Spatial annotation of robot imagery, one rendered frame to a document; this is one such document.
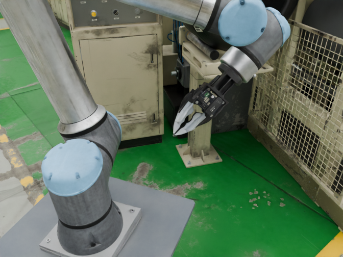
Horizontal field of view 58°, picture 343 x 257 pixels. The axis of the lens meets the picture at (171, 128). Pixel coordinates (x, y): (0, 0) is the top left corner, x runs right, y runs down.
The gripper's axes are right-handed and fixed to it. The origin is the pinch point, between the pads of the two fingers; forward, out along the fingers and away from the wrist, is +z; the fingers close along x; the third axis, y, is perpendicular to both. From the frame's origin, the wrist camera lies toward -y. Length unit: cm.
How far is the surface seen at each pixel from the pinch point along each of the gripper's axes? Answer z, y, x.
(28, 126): 100, -180, -66
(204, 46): -31, -72, -6
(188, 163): 26, -127, 42
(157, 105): 11, -140, 0
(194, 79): -19, -113, 5
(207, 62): -26, -67, 0
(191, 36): -32, -89, -14
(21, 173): 105, -124, -39
